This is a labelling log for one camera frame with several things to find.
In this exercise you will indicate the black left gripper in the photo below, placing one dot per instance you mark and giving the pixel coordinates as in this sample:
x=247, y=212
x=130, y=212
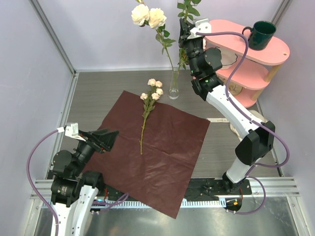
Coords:
x=105, y=137

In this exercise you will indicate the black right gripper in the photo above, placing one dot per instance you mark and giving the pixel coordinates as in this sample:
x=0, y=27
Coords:
x=185, y=32

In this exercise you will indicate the white rose stem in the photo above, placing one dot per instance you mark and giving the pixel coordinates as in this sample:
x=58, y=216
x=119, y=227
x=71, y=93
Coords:
x=155, y=18

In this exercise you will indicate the dark red wrapping paper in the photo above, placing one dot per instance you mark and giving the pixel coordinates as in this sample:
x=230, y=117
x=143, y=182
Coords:
x=152, y=159

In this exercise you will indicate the pale pink rose stem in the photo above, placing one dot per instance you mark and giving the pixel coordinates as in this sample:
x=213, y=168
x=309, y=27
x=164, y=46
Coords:
x=149, y=99

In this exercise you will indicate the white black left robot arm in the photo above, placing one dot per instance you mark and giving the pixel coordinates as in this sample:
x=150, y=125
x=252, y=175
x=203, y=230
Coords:
x=73, y=190

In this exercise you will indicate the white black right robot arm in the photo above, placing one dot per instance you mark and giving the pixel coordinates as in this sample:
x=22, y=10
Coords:
x=257, y=137

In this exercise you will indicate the clear glass vase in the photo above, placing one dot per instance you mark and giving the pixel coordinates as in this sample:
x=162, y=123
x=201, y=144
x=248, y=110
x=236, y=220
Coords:
x=174, y=88

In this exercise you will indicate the white scalloped bowl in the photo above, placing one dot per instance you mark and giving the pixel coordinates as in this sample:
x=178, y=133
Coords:
x=228, y=58

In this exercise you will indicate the dark green mug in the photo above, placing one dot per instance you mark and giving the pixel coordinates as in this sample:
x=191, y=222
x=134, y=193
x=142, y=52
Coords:
x=261, y=34

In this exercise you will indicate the yellow patterned plate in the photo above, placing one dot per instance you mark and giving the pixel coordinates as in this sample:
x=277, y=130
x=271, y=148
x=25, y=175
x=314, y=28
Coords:
x=235, y=89

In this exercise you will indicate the pink three-tier shelf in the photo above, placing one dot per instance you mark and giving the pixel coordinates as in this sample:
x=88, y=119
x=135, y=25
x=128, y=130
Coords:
x=258, y=68

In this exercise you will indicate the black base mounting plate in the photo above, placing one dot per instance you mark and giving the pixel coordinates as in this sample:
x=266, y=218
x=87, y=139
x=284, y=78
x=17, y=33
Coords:
x=209, y=189

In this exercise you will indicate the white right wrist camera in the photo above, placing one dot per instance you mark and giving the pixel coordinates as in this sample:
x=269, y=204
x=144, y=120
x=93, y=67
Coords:
x=200, y=27

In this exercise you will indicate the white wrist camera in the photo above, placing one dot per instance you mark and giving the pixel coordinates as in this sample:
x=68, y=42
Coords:
x=200, y=27
x=71, y=130

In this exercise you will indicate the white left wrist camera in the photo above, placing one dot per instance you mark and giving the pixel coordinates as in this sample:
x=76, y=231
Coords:
x=71, y=130

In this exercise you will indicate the aluminium frame post right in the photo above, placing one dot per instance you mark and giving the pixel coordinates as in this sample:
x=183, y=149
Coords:
x=280, y=12

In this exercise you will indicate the aluminium frame post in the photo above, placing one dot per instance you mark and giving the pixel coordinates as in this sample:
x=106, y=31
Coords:
x=49, y=29
x=280, y=12

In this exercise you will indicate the aluminium frame post left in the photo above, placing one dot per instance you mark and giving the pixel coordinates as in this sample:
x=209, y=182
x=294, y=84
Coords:
x=49, y=29

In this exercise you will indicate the aluminium front rail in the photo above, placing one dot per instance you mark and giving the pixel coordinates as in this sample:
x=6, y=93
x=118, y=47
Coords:
x=274, y=187

